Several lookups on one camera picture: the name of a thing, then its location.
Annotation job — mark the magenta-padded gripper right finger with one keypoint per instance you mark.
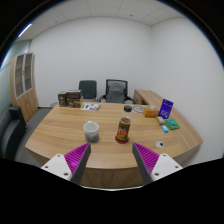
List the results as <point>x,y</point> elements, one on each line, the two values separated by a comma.
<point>146,158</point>

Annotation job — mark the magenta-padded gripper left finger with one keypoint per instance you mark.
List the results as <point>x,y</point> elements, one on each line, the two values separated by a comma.
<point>77,158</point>

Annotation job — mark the clear bottle with black cap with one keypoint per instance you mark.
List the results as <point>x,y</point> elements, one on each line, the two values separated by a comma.
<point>123,128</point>

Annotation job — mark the grey and white cup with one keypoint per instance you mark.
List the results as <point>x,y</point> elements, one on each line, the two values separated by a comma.
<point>91,132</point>

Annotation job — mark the small light blue box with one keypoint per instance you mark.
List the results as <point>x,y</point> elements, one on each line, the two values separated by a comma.
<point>164,128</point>

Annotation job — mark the small tan box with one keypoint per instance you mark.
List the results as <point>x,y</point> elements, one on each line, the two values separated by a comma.
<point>160,120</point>

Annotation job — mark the green box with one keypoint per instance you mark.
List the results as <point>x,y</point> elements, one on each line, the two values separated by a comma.
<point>172,124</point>

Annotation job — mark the orange wooden box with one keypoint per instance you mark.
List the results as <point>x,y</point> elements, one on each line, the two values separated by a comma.
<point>150,112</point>

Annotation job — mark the green and white booklet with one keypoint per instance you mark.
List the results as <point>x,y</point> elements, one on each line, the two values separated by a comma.
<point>90,106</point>

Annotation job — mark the purple sign stand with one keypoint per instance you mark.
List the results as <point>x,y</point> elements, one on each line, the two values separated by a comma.
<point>166,108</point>

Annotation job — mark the brown cardboard box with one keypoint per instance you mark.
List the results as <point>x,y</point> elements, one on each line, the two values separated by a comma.
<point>78,103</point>

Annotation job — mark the small dark brown box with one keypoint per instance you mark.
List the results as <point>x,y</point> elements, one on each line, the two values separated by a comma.
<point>62,99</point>

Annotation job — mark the wooden side desk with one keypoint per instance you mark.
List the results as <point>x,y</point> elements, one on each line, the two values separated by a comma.
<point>148,96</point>

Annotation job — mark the large dark brown box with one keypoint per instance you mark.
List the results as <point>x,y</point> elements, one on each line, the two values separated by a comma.
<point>74,94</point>

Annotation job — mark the dark grey office chair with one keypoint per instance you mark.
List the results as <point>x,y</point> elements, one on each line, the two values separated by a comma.
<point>88,89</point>

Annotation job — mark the black sofa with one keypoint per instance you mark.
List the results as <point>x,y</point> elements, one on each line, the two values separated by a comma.
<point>11,133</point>

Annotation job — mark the black mesh office chair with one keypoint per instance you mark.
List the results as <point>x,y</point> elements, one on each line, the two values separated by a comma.
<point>116,91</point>

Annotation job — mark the wooden cabinet with glass doors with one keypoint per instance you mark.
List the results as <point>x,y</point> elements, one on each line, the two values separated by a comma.
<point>25,96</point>

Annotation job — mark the long ceiling light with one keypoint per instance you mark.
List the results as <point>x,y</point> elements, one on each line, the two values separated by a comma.
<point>24,30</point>

